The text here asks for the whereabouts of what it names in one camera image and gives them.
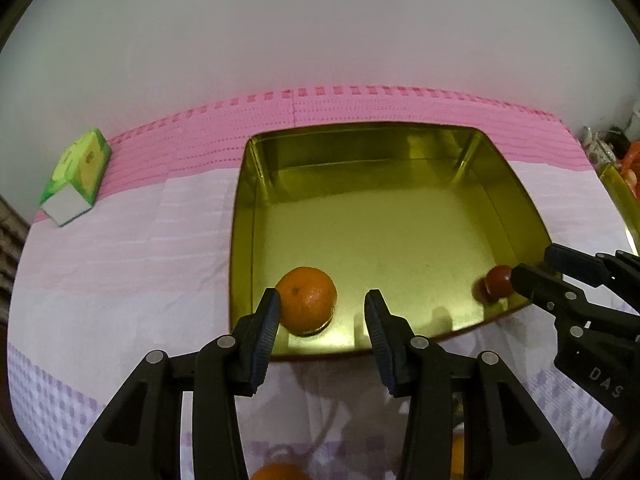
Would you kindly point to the small orange mandarin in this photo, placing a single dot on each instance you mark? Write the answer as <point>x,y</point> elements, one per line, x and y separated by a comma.
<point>308,298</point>

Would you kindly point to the red toffee tin box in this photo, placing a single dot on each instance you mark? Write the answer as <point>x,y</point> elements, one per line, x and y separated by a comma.
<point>419,212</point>

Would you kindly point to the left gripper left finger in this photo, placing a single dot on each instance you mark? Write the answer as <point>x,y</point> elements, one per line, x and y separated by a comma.
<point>137,436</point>

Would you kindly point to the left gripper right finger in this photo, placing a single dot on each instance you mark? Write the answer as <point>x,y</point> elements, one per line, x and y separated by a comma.
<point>506,435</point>

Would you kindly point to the rattan chair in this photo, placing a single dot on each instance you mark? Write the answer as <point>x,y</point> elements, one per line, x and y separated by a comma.
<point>13,232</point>

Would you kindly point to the large yellow orange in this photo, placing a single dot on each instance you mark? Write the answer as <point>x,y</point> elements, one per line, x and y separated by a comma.
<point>457,456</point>

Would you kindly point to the green tissue box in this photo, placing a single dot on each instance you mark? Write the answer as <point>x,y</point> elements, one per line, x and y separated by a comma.
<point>76,179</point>

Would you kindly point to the clutter beside table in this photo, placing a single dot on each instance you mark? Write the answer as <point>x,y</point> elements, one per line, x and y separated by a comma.
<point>615,148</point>

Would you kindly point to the gold tin lid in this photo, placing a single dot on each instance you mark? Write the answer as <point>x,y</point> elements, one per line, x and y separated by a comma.
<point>624,201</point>

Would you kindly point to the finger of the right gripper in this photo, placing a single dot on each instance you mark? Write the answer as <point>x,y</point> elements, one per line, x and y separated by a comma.
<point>565,302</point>
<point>588,269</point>

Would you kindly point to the red tomato with stem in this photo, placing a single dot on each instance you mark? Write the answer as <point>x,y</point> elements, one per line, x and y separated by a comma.
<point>497,283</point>

